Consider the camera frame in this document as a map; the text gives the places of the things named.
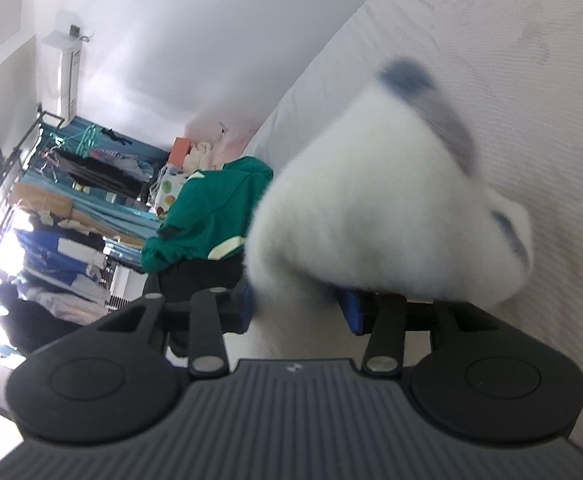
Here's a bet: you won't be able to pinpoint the red box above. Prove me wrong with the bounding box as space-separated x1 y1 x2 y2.
171 136 193 166

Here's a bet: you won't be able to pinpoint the white heater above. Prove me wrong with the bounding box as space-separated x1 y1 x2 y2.
108 267 148 312

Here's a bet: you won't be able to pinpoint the white garment with striped sleeves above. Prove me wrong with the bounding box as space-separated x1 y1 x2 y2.
18 280 98 322

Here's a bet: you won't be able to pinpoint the large black hanging garment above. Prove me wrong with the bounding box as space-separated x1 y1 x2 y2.
0 285 82 358

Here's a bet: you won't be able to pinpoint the blue and white hanging shirt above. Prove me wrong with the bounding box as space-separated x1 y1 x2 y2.
14 227 108 291

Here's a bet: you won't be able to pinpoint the beige hanging garment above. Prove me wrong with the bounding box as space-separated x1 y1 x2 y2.
11 182 75 224

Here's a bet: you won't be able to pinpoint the hanging clothes row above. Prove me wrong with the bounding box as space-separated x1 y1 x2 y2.
21 115 173 257

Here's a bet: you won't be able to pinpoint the green jacket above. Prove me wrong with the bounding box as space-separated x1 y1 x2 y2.
141 156 274 273

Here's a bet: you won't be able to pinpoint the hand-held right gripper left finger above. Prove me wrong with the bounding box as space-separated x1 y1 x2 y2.
94 280 258 376

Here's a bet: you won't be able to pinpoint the white air conditioner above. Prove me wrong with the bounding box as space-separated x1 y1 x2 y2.
41 10 95 129

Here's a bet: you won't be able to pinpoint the polka dot cushion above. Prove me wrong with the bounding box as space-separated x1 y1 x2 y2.
154 165 193 221

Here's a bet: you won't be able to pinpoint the black hanging dress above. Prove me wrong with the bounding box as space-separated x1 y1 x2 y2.
64 152 155 199

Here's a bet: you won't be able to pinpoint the teal clothes hangers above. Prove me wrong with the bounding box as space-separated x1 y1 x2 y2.
44 127 113 159

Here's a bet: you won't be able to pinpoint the bed with white cover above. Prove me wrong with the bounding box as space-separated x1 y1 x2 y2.
248 0 583 461

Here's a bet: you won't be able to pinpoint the cream plush toy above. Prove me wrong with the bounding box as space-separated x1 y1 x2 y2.
184 142 218 172

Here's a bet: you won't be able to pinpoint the cream sweater with blue stripes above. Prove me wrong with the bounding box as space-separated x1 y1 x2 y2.
244 57 536 361

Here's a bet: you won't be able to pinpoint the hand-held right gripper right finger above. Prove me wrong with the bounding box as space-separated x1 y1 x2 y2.
336 285 499 377

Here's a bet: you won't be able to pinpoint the black garment pile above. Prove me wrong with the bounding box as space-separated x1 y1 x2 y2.
158 252 249 358

